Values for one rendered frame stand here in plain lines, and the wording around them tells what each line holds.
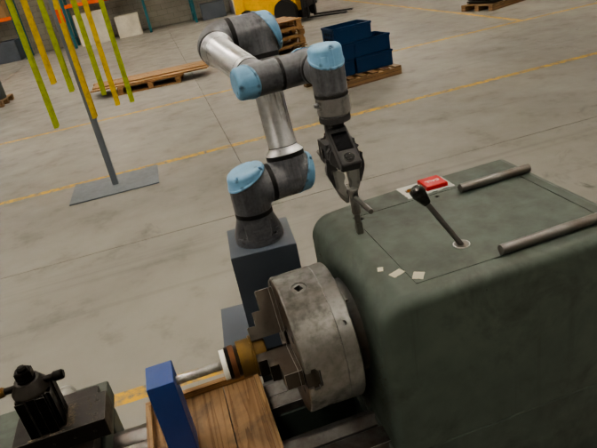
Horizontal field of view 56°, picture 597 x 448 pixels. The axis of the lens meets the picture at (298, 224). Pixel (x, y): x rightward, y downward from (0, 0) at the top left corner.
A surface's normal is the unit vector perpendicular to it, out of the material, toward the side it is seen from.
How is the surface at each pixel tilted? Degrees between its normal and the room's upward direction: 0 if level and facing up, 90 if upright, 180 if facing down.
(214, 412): 0
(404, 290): 0
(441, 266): 0
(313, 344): 59
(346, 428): 29
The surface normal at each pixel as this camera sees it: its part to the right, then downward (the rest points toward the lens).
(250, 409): -0.18, -0.88
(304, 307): -0.02, -0.58
